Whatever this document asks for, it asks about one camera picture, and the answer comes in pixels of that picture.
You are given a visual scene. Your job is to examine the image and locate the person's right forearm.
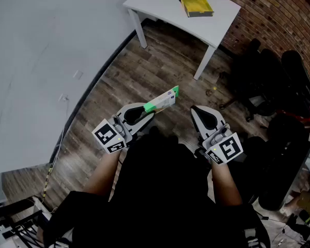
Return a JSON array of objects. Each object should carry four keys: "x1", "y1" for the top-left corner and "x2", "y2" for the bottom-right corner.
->
[{"x1": 210, "y1": 161, "x2": 243, "y2": 207}]

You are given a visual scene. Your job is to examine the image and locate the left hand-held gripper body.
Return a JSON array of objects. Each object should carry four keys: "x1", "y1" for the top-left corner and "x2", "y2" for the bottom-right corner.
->
[{"x1": 91, "y1": 114, "x2": 135, "y2": 154}]

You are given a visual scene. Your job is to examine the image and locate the person's black clothing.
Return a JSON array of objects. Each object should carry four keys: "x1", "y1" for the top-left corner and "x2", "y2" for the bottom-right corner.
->
[{"x1": 37, "y1": 127, "x2": 271, "y2": 248}]

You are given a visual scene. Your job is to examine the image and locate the red bag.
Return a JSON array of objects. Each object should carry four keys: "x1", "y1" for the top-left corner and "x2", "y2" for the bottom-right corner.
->
[{"x1": 276, "y1": 108, "x2": 310, "y2": 122}]

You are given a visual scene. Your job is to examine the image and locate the yellow black striped cable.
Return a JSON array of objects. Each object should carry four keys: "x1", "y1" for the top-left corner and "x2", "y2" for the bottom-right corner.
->
[{"x1": 42, "y1": 164, "x2": 54, "y2": 203}]

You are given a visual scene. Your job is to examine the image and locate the green and white small box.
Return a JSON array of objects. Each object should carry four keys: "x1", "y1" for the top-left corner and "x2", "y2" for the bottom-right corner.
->
[{"x1": 144, "y1": 85, "x2": 180, "y2": 113}]

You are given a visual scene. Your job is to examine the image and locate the white table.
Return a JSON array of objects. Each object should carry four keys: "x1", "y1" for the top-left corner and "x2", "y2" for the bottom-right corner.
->
[{"x1": 122, "y1": 0, "x2": 241, "y2": 81}]

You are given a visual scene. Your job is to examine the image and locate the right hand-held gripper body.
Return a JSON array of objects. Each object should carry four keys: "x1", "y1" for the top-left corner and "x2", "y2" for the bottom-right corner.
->
[{"x1": 201, "y1": 122, "x2": 242, "y2": 166}]

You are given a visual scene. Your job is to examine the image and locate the person's left forearm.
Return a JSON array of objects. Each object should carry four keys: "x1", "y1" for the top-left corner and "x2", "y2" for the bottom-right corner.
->
[{"x1": 84, "y1": 147, "x2": 122, "y2": 204}]

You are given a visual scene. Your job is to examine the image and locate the metal equipment rack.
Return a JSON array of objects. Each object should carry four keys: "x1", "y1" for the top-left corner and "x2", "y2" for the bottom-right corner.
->
[{"x1": 0, "y1": 195, "x2": 53, "y2": 248}]

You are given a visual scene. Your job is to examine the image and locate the black box with yellow interior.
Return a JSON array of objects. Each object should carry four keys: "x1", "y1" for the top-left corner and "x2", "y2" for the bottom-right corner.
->
[{"x1": 169, "y1": 0, "x2": 214, "y2": 18}]

